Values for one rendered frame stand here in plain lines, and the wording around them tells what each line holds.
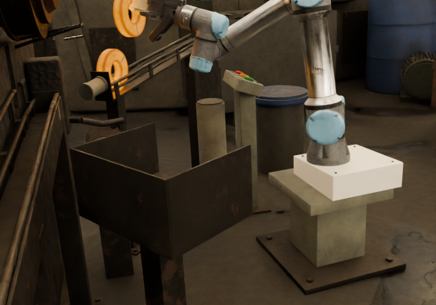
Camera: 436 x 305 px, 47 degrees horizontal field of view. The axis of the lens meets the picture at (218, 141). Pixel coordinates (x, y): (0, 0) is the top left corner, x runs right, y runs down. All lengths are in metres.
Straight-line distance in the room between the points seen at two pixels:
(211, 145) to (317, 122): 0.65
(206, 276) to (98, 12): 2.67
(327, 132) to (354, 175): 0.19
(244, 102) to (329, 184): 0.63
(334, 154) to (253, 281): 0.52
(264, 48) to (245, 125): 1.49
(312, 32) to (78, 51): 2.82
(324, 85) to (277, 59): 2.08
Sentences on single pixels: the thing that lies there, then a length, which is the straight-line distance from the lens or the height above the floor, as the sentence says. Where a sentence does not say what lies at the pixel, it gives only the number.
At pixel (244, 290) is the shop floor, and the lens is 1.76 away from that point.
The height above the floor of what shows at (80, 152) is 0.72.
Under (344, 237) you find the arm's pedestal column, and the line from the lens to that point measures 1.85.
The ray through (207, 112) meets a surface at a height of 0.49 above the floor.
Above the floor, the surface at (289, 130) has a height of 0.25.
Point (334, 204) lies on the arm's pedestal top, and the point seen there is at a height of 0.29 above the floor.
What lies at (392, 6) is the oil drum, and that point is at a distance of 4.42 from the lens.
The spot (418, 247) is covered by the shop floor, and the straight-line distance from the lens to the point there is 2.08.
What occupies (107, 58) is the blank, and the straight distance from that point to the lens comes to 1.80.
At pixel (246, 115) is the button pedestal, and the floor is 0.45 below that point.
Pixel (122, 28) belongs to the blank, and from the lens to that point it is 1.73.
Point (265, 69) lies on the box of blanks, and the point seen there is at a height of 0.38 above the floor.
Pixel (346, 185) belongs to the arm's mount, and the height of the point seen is 0.34.
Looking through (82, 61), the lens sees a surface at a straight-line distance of 4.11.
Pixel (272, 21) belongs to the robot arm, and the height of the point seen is 0.86.
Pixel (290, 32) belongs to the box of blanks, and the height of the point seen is 0.61.
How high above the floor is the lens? 1.00
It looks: 18 degrees down
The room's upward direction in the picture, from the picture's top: 3 degrees counter-clockwise
